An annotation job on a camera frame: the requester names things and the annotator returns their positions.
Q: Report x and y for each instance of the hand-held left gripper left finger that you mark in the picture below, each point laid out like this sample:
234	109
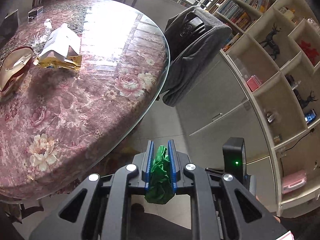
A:
149	170

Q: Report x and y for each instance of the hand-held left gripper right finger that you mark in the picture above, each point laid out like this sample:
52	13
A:
173	172

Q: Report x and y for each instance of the green paper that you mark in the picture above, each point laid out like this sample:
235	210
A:
160	180

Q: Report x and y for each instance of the pink plastic case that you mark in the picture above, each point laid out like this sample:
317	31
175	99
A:
293	181

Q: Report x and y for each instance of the small pink box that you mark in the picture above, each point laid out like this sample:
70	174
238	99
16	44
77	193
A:
253	83

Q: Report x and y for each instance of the cream bookshelf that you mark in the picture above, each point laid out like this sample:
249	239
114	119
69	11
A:
280	85

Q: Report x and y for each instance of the small blue box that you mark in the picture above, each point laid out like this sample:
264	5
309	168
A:
310	116

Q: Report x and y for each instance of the black deer figurine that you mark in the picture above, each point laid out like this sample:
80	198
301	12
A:
271	42
306	101

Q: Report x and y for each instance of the chair with grey cloth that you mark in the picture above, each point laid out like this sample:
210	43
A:
190	67

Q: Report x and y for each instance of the floral tablecloth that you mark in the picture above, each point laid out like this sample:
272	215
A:
75	105

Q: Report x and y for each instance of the red paper decorations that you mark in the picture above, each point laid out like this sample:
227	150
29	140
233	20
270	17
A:
307	50

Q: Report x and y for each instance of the yellow snack packet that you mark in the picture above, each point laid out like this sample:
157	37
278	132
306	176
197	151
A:
60	65

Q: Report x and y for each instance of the white folded paper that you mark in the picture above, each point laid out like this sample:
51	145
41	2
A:
62	42

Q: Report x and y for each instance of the red and white paper bowl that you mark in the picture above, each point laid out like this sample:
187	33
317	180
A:
15	67

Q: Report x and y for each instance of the lace doily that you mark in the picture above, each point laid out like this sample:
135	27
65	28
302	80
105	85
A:
75	17

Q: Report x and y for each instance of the clear plastic wrapper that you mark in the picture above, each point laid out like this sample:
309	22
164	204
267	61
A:
42	35

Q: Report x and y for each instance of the grey ceramic mug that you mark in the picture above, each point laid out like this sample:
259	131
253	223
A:
11	18

